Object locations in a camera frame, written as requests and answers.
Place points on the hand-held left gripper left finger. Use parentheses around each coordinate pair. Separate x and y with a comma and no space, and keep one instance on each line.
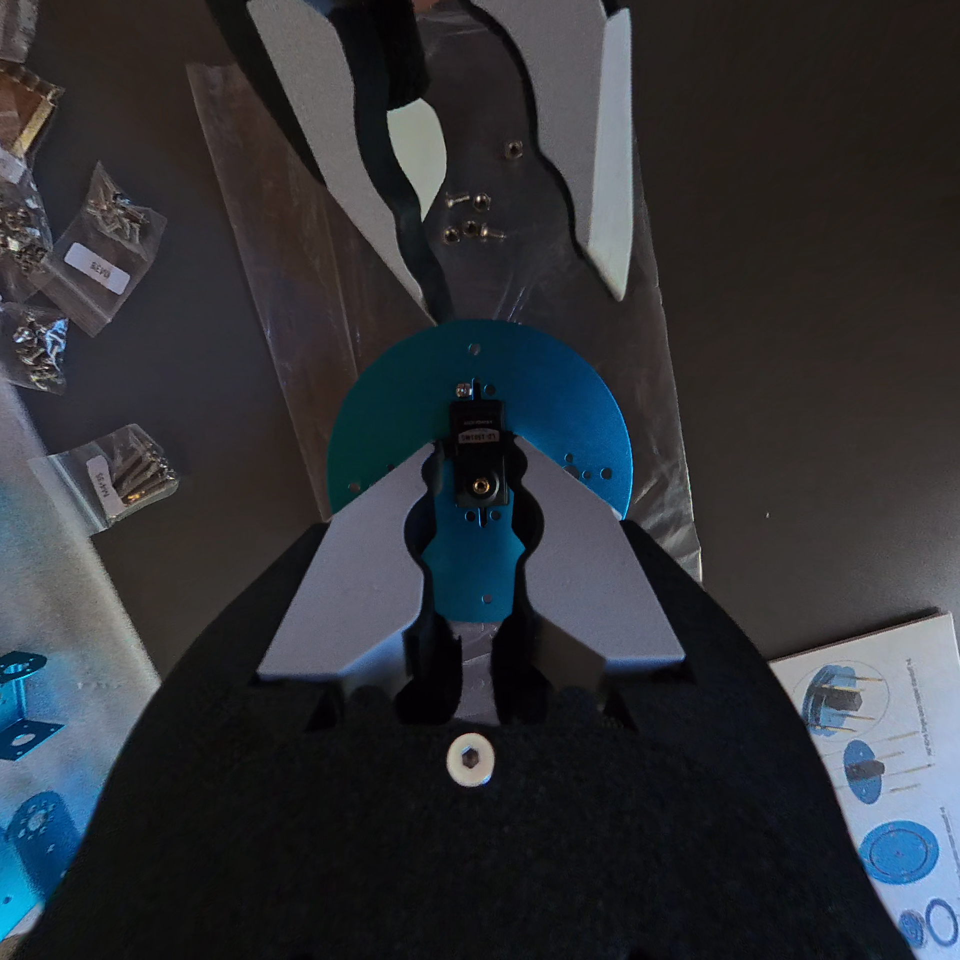
(352,585)

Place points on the black servo motor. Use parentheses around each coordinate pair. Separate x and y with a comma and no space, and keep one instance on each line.
(480,450)

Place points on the blue bracket cluster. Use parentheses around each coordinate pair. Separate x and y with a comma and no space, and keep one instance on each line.
(37,847)

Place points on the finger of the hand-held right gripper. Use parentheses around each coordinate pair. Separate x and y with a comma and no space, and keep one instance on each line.
(315,90)
(570,90)

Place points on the white foam sheet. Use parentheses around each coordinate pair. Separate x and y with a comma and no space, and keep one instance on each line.
(67,585)

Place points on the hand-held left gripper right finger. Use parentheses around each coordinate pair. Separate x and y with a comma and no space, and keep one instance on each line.
(600,592)

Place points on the blue round metal plate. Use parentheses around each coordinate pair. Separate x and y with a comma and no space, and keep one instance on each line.
(390,390)

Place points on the white instruction sheet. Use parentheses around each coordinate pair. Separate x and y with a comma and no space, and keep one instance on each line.
(885,750)

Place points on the clear plastic bag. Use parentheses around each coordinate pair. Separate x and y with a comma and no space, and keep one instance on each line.
(300,300)

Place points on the pile of clear hardware bags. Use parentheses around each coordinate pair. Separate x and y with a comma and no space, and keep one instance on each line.
(97,255)

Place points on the dark grey desk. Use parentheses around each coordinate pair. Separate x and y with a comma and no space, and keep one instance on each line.
(787,300)

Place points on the small blue metal bracket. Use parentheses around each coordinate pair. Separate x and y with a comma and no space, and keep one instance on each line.
(26,720)

